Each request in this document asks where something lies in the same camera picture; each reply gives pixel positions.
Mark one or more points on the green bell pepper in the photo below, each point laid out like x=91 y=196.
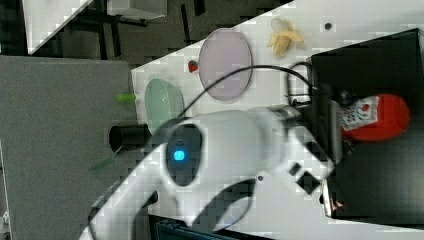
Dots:
x=125 y=98

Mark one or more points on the red ketchup bottle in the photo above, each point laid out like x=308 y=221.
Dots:
x=375 y=118

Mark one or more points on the blue metal frame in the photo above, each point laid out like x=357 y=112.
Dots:
x=170 y=229

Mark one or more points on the lilac round plate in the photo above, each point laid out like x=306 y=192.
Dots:
x=222 y=52

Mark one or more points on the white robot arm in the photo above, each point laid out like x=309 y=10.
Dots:
x=208 y=165

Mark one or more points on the peeled banana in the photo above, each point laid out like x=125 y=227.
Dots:
x=282 y=36

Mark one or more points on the black frying pan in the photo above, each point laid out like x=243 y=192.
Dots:
x=128 y=138

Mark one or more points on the green perforated colander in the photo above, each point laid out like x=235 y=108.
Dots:
x=163 y=101

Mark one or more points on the small red strawberry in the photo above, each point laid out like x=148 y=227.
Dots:
x=192 y=66

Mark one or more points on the white side table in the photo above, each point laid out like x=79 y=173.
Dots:
x=44 y=18

